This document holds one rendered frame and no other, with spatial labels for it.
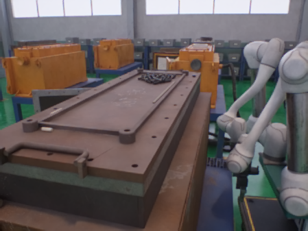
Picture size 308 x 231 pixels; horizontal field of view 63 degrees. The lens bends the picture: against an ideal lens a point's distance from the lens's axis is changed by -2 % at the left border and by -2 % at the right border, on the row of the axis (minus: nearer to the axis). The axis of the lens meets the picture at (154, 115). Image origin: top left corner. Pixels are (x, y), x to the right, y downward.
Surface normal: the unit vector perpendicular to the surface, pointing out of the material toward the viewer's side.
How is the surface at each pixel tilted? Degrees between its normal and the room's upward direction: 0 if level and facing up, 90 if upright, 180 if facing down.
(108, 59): 90
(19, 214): 0
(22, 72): 90
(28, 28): 90
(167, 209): 0
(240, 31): 90
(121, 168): 0
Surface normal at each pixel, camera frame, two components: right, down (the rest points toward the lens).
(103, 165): 0.00, -0.95
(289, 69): -0.55, 0.16
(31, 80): -0.24, 0.31
